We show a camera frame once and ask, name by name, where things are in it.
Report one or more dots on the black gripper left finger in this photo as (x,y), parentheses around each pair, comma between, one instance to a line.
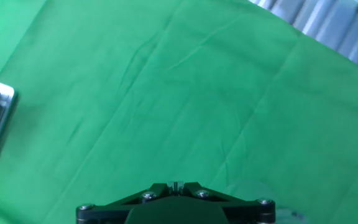
(117,203)

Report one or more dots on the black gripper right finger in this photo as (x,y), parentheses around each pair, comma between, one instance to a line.
(238,203)

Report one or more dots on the green cloth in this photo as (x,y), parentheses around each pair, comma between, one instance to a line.
(166,93)

